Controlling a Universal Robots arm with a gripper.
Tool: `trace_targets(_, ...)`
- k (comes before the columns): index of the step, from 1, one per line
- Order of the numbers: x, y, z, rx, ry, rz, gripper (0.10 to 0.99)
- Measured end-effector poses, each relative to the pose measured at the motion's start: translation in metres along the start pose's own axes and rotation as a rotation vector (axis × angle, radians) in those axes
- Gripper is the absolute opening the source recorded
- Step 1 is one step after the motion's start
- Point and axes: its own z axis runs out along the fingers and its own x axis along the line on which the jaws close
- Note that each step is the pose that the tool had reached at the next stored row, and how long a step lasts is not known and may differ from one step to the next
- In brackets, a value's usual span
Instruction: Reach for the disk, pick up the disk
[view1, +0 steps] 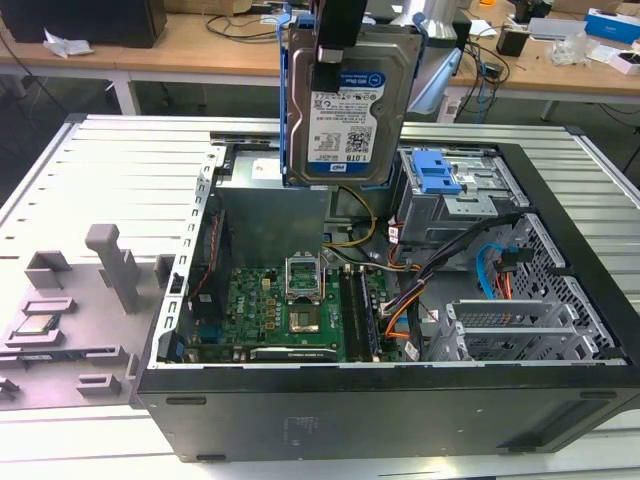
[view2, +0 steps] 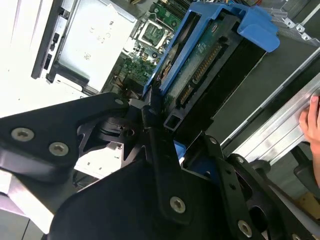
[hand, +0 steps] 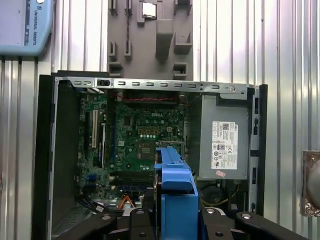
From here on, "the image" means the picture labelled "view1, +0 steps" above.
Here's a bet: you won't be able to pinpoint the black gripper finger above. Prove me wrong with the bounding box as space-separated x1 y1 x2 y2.
311 45 347 94

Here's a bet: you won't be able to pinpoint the hard disk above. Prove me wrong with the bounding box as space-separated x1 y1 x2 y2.
276 17 426 191

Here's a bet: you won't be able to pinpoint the grey metal disk bay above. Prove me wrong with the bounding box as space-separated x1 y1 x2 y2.
397 147 531 247

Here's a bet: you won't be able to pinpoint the wooden desk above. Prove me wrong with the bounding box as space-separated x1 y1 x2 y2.
0 0 640 104

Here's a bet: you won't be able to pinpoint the tall black box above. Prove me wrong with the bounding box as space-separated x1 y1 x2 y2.
451 9 474 52

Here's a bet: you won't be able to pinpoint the blue plastic bay latch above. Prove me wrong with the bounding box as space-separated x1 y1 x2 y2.
411 149 464 196

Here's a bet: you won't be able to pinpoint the grey power supply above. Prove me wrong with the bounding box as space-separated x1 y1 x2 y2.
214 148 334 252

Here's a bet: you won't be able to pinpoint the small black box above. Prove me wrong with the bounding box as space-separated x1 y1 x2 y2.
496 27 530 57

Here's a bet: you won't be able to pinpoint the metal socket cover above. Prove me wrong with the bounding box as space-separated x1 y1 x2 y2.
283 254 326 306

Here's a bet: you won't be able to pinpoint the flat grey box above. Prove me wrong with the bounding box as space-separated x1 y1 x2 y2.
527 17 589 42

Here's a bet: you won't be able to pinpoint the black case fan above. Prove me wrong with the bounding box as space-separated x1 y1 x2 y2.
191 209 234 322

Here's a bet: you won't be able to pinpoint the large black box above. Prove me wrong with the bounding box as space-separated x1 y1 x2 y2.
0 0 169 49

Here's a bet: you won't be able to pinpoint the clear plastic bags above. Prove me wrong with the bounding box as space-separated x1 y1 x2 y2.
548 33 602 65

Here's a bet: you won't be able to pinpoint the green motherboard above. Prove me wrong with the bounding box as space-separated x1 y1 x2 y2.
183 263 401 364

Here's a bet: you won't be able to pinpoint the black RAM slot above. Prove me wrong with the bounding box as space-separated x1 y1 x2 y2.
355 265 384 363
339 265 362 363

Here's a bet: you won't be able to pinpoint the CPU socket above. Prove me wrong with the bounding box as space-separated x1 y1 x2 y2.
287 307 322 336

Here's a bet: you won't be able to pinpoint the crumpled white plastic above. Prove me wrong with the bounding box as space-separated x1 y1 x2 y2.
43 27 95 59

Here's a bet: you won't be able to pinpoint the blue cardboard box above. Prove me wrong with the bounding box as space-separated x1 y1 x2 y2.
584 7 640 39

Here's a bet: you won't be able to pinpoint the black graphics card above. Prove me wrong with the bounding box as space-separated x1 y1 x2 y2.
248 345 341 363

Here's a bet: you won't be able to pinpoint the white box with black inlay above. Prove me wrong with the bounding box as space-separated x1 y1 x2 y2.
607 47 640 76

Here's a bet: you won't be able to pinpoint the grey metal drive cage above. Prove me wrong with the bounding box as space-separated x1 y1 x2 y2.
428 298 619 364

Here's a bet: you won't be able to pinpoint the grey parts rack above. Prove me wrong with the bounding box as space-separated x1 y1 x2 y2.
0 223 176 412

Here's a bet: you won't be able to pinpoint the black PC case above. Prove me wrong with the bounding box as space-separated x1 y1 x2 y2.
130 130 640 464

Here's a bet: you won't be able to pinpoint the silver CPU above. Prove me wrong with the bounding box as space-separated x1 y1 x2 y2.
13 314 62 336

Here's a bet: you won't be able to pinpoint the yellow wires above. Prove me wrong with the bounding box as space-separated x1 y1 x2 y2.
322 185 379 249

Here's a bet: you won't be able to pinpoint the black cable bundle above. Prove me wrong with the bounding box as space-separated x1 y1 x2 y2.
379 212 539 321

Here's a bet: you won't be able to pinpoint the blue wire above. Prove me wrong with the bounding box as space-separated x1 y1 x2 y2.
474 241 521 301

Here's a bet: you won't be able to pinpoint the orange wire with black plug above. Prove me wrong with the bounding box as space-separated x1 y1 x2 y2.
493 247 534 301

